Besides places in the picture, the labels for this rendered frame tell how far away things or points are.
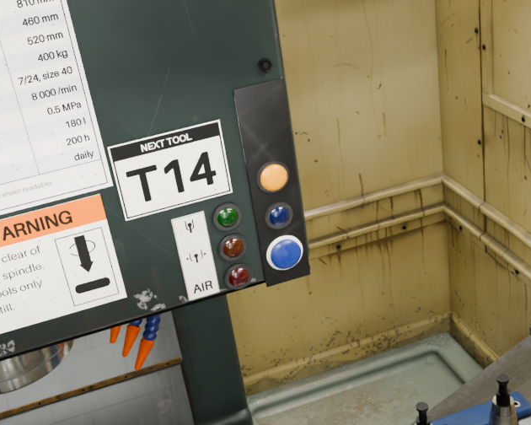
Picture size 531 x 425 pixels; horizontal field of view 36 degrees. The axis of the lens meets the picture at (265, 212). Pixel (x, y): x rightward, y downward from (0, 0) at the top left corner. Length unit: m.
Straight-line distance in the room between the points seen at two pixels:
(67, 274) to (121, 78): 0.18
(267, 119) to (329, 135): 1.21
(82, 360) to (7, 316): 0.80
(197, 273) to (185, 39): 0.22
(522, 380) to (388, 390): 0.46
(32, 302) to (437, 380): 1.61
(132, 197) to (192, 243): 0.07
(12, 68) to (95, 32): 0.07
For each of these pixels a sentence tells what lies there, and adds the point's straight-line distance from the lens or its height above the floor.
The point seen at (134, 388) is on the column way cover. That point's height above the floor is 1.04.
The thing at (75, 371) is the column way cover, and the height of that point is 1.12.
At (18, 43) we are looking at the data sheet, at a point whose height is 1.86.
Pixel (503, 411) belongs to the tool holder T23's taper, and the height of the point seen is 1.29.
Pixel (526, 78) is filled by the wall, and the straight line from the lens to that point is 1.68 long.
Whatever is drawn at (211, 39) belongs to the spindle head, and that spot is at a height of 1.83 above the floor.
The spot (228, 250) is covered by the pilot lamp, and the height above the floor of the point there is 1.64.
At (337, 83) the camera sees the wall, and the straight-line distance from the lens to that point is 1.89.
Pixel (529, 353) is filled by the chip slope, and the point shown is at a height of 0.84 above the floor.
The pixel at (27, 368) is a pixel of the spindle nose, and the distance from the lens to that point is 0.94.
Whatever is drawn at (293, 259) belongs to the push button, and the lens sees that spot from 0.77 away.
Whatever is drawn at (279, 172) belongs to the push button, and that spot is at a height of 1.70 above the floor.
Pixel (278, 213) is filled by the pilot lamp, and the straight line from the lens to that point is 0.75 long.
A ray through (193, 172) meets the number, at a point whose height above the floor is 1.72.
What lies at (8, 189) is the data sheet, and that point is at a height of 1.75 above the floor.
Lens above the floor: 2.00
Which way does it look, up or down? 27 degrees down
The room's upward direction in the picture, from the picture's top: 9 degrees counter-clockwise
